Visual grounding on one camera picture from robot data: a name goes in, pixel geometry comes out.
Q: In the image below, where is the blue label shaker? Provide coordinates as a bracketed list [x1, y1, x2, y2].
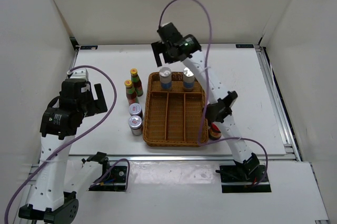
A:
[183, 67, 195, 91]
[159, 67, 172, 91]

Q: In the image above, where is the blue label shaker front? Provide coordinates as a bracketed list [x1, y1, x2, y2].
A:
[183, 67, 195, 91]

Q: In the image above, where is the green cap sauce bottle front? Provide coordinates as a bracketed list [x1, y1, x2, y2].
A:
[124, 80, 139, 105]

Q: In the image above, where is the silver lid jar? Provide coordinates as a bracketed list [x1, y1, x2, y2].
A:
[128, 103, 143, 118]
[128, 115, 143, 135]

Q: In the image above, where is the silver lid jar front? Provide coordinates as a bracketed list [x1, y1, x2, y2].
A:
[128, 115, 143, 135]

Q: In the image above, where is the red lid jar front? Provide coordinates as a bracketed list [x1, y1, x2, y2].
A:
[209, 124, 222, 140]

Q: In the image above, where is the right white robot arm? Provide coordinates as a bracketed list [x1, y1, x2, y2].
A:
[151, 22, 260, 182]

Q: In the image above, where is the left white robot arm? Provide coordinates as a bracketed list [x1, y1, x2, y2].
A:
[18, 77, 111, 223]

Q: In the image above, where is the blue label sticker left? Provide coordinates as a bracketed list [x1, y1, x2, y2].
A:
[80, 45, 98, 50]

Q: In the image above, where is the blue label sticker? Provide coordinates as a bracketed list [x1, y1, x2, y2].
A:
[80, 45, 98, 50]
[235, 44, 254, 49]

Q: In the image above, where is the wicker divided tray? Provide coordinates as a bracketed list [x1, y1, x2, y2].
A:
[143, 72, 208, 147]

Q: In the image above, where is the blue label sticker right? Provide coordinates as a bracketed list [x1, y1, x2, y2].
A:
[235, 44, 254, 49]

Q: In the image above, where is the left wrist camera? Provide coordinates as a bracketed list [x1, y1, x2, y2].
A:
[67, 68, 88, 81]

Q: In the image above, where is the aluminium frame rail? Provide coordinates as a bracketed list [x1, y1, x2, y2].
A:
[64, 154, 301, 162]

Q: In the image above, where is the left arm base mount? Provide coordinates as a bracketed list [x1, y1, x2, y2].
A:
[81, 152, 131, 192]

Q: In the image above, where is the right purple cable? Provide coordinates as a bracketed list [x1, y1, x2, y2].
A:
[158, 0, 269, 187]

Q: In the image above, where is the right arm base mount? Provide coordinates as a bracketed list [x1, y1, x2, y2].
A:
[215, 165, 272, 193]

